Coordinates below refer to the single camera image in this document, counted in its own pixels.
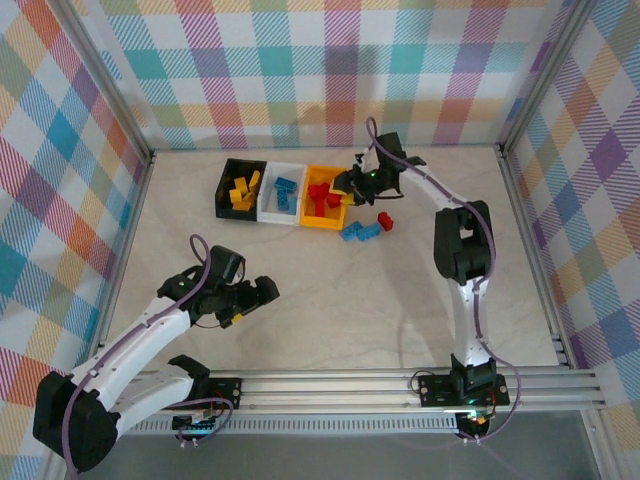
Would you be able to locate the yellow plastic bin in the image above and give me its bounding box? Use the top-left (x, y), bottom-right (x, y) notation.
top-left (298, 164), bottom-right (350, 232)

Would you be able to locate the white plastic bin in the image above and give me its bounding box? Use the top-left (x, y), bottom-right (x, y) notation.
top-left (257, 162), bottom-right (307, 227)

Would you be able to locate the black plastic bin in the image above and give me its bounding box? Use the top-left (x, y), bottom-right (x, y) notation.
top-left (213, 158), bottom-right (267, 222)

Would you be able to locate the small circuit board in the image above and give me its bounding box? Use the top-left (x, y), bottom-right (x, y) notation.
top-left (457, 409), bottom-right (490, 429)
top-left (172, 413), bottom-right (221, 435)

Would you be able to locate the aluminium side rail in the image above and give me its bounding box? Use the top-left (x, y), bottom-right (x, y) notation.
top-left (497, 144), bottom-right (576, 374)
top-left (94, 152), bottom-right (156, 351)

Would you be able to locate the grey slotted cable duct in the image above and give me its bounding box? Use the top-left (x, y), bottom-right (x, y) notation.
top-left (119, 417), bottom-right (461, 436)

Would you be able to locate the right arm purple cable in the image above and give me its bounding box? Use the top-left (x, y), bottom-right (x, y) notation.
top-left (365, 115), bottom-right (524, 446)

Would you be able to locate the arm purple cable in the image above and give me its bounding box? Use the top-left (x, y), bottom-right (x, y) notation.
top-left (365, 115), bottom-right (524, 446)
top-left (63, 233), bottom-right (236, 476)

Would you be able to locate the aluminium corner post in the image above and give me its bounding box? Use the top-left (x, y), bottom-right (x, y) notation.
top-left (498, 0), bottom-right (597, 154)
top-left (52, 0), bottom-right (155, 166)

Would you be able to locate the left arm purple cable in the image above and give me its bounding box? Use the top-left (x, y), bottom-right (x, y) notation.
top-left (63, 233), bottom-right (236, 476)

